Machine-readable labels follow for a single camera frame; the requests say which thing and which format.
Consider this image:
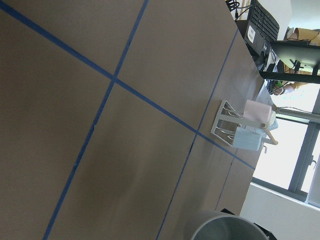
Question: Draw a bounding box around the light blue plastic cup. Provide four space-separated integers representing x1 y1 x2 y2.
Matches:
232 127 262 151

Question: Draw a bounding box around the pink plastic cup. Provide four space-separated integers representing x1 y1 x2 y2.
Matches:
243 100 272 123

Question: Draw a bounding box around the white ikea cup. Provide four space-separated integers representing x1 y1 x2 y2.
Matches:
267 110 276 127

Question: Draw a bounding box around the grey plastic cup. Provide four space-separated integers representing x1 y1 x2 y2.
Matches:
184 210 268 240

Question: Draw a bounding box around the black label printer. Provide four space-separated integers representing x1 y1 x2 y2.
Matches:
235 20 265 56

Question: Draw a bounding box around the black keyboard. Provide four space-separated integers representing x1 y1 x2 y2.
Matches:
247 0 280 42

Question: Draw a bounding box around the black computer monitor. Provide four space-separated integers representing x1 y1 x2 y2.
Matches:
259 40 320 84

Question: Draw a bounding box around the white wire cup rack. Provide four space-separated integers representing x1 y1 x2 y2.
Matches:
210 100 278 150

